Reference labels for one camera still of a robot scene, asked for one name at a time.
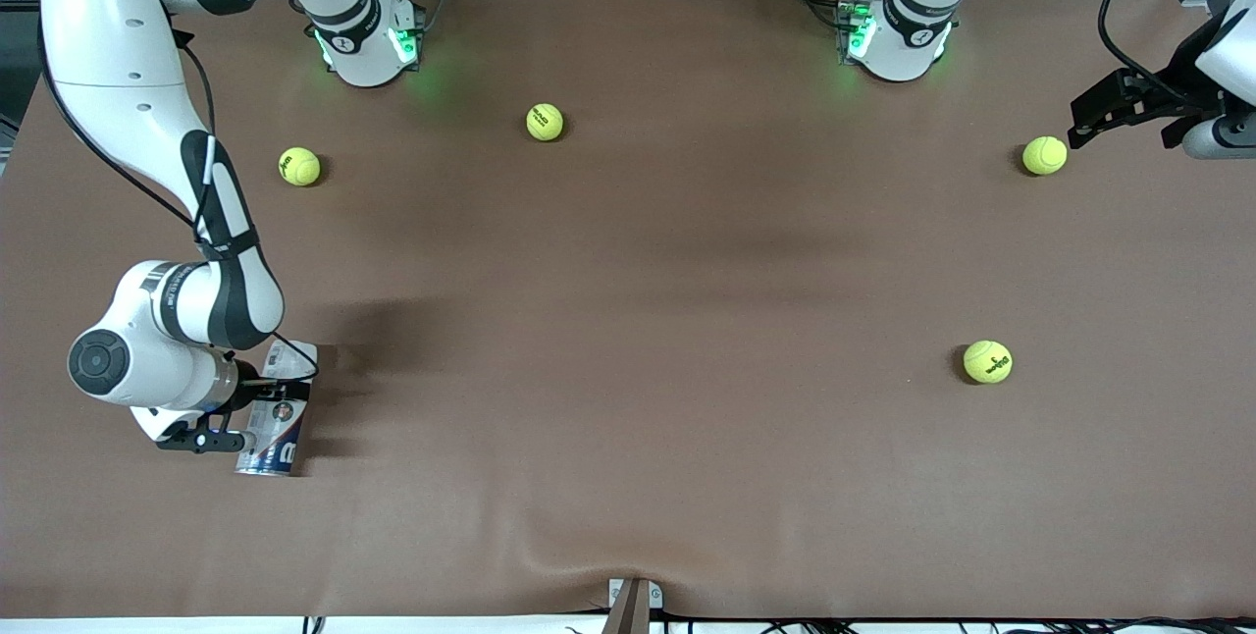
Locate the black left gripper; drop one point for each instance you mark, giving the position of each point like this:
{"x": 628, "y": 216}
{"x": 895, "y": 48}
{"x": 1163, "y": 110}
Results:
{"x": 1180, "y": 96}

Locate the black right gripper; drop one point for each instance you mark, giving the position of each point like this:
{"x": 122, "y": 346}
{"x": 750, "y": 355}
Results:
{"x": 249, "y": 396}

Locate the clear white-blue tennis ball can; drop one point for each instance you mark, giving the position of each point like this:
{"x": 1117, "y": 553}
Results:
{"x": 275, "y": 452}

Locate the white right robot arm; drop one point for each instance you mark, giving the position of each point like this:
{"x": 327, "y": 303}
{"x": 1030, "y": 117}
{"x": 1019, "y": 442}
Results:
{"x": 118, "y": 45}

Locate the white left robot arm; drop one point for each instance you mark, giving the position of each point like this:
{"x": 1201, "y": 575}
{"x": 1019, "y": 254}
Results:
{"x": 913, "y": 35}

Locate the yellow tennis ball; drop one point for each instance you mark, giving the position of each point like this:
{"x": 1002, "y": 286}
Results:
{"x": 299, "y": 166}
{"x": 1044, "y": 155}
{"x": 545, "y": 122}
{"x": 987, "y": 361}

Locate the brown table cover mat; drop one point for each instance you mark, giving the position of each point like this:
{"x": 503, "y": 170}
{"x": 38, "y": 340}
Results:
{"x": 628, "y": 438}

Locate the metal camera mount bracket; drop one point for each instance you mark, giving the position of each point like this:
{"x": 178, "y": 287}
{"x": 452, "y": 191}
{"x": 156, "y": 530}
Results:
{"x": 633, "y": 605}

